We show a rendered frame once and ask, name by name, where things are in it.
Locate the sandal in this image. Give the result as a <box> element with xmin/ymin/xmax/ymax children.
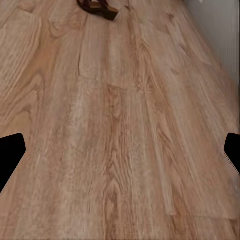
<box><xmin>76</xmin><ymin>0</ymin><xmax>119</xmax><ymax>21</ymax></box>

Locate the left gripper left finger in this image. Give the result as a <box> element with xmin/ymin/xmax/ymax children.
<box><xmin>0</xmin><ymin>133</ymin><xmax>26</xmax><ymax>193</ymax></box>

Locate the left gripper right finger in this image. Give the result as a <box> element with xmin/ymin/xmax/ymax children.
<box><xmin>224</xmin><ymin>133</ymin><xmax>240</xmax><ymax>173</ymax></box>

